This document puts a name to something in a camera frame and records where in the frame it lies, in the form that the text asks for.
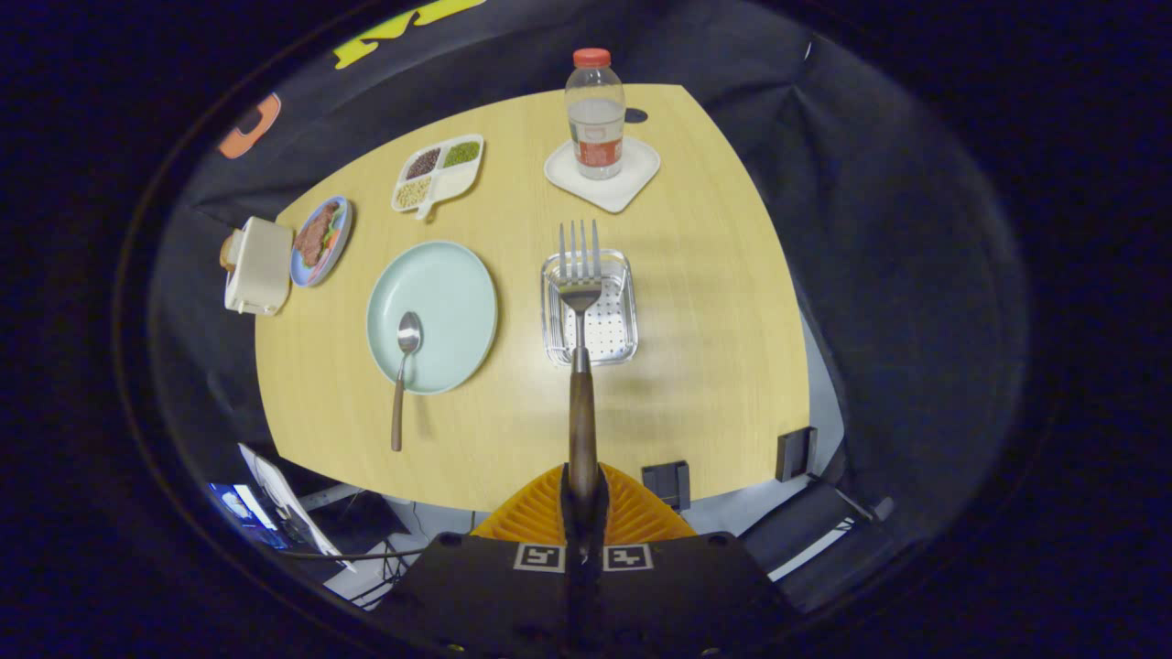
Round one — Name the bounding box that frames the cream toaster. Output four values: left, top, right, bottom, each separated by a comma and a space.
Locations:
224, 217, 295, 318

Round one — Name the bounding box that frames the grilled meat slice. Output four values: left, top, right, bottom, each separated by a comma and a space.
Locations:
294, 201, 341, 269

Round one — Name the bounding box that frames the lit computer screen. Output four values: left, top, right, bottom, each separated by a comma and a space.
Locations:
208, 481, 296, 552

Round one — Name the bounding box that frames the mint green round plate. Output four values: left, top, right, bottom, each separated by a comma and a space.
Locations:
365, 240, 500, 397

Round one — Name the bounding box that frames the black chair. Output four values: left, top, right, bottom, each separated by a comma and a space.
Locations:
740, 474, 895, 587

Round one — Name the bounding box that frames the white board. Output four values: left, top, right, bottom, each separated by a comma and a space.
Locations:
238, 443, 360, 575

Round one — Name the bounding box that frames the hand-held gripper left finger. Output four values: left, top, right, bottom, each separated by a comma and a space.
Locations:
380, 464, 584, 656

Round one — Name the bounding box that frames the small blue plate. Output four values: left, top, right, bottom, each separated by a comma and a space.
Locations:
289, 195, 354, 289

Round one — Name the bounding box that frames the wooden handled metal spoon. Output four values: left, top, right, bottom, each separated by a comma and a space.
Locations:
390, 310, 424, 453

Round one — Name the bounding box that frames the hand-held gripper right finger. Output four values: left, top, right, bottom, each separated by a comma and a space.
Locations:
586, 464, 794, 656

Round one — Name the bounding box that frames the black table clamp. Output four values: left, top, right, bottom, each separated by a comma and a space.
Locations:
775, 426, 819, 483
640, 459, 691, 513

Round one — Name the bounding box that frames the small metal wire basket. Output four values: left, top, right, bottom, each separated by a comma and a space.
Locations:
539, 248, 640, 368

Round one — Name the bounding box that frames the white square coaster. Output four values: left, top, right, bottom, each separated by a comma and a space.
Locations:
543, 135, 662, 215

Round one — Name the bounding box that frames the white divided dish with beans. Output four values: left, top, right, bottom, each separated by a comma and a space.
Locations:
391, 134, 486, 221

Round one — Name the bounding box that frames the clear water bottle red cap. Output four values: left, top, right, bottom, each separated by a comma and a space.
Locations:
564, 48, 628, 181

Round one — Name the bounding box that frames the wooden handled metal fork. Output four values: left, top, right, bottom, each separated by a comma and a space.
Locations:
558, 219, 606, 550

